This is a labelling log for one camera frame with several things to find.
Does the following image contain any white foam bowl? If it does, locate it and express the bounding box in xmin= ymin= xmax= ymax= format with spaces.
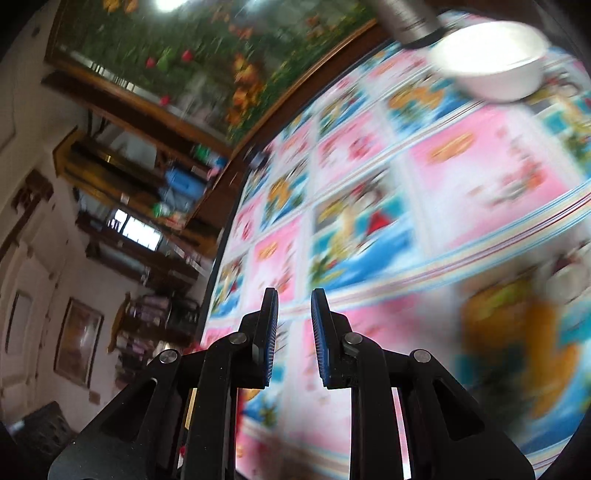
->
xmin=429 ymin=21 xmax=550 ymax=103

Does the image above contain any stainless steel thermos flask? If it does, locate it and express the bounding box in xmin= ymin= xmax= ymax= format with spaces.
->
xmin=366 ymin=0 xmax=446 ymax=49

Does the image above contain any brown wooden cabinet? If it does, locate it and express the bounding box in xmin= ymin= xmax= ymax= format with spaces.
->
xmin=41 ymin=70 xmax=245 ymax=259

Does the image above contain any colourful fruit print tablecloth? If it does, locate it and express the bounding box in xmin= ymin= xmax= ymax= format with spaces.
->
xmin=197 ymin=11 xmax=591 ymax=480

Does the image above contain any flower mural panel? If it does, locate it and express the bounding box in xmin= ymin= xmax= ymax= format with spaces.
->
xmin=47 ymin=1 xmax=374 ymax=146

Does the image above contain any blue thermos jug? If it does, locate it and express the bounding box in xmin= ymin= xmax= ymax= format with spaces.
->
xmin=164 ymin=168 xmax=206 ymax=200

